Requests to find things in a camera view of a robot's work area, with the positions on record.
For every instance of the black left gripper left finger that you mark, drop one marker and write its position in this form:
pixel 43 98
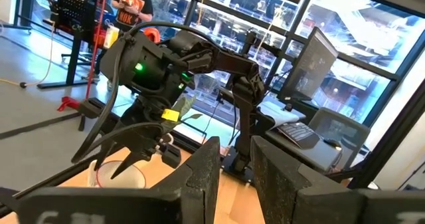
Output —
pixel 116 205

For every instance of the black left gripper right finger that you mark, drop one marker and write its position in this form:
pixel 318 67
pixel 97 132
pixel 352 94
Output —
pixel 299 200

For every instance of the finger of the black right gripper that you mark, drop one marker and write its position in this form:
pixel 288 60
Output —
pixel 131 164
pixel 103 156

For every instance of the red white patterned mug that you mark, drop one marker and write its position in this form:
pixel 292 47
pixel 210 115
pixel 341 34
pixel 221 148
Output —
pixel 133 180

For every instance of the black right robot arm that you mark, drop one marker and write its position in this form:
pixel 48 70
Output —
pixel 245 117

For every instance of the yellow tag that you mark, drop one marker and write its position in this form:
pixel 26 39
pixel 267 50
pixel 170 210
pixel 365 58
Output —
pixel 170 115

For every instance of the dark grey desk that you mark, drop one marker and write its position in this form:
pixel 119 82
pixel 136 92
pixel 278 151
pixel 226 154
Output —
pixel 318 157

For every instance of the red clamp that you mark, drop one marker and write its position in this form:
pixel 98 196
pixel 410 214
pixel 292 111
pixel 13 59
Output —
pixel 68 103

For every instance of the black computer mouse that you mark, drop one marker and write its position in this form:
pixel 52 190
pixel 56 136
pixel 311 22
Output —
pixel 333 143

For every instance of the black keyboard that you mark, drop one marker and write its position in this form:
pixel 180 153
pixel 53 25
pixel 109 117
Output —
pixel 297 132

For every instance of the grey office chair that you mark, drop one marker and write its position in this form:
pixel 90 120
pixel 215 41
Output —
pixel 342 127

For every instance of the white paper sheets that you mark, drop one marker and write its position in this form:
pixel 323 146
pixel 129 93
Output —
pixel 279 114

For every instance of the red pole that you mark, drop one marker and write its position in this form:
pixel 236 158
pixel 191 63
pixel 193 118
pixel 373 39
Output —
pixel 94 51

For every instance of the yellow white container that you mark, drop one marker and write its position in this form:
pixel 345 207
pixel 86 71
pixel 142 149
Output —
pixel 111 37

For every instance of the person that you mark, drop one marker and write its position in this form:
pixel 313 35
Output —
pixel 133 14

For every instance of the black computer monitor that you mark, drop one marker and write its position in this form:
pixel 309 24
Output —
pixel 308 67

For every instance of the black pegboard stand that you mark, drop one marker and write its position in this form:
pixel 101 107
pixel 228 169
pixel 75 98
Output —
pixel 71 11

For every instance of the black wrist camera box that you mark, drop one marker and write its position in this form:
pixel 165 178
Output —
pixel 171 156

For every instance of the black frame post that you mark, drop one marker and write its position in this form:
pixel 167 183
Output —
pixel 391 137

